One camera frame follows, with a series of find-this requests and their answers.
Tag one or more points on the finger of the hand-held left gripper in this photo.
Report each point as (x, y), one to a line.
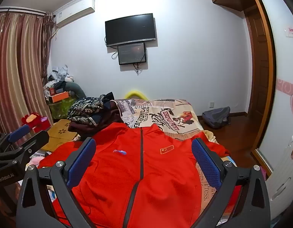
(30, 144)
(18, 131)

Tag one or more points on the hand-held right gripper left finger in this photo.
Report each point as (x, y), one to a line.
(81, 162)

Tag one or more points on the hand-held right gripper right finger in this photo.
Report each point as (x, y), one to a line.
(205, 162)

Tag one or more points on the red zip jacket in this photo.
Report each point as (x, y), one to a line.
(160, 182)

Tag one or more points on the red plush toy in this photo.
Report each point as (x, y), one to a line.
(30, 118)

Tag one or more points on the wooden stool with flower cutouts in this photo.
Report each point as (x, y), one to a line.
(60, 130)

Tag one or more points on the grey backpack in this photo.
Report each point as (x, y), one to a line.
(216, 117)

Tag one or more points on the green basket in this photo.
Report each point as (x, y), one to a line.
(60, 109)

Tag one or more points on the maroon garment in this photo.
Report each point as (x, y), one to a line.
(108, 123)

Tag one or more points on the navy patterned sweater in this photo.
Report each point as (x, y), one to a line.
(89, 111)

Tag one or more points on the orange box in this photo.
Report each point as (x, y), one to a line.
(58, 97)

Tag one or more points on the striped brown curtain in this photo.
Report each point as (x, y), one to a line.
(15, 71)

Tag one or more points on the pile of clutter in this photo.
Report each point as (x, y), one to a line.
(57, 78)

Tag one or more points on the printed bed sheet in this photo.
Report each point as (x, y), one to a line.
(160, 114)

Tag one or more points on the grey cushion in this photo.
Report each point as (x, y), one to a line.
(76, 90)

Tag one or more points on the white cabinet with stickers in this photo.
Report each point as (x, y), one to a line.
(284, 171)

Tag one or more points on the yellow foam tube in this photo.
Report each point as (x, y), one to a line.
(134, 93)

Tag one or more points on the wooden door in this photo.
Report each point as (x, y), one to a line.
(258, 71)

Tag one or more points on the white air conditioner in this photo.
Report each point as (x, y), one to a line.
(74, 13)

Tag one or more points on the small wall monitor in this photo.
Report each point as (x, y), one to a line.
(131, 53)

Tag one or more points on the black wall television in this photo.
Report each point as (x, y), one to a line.
(130, 29)

